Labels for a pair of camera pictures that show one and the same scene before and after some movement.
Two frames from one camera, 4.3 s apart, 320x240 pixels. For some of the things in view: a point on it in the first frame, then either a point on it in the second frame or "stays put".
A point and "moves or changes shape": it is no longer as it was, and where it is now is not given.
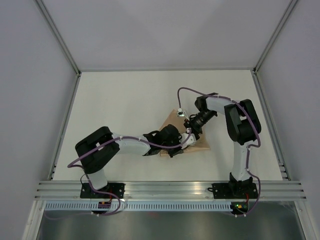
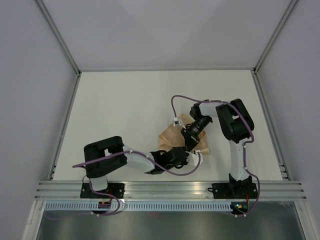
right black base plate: [241, 190] stays put
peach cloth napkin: [173, 119] moves or changes shape
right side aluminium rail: [279, 151] stays put
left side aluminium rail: [64, 128] stays put
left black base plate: [87, 192] stays put
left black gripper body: [175, 142] -> [182, 163]
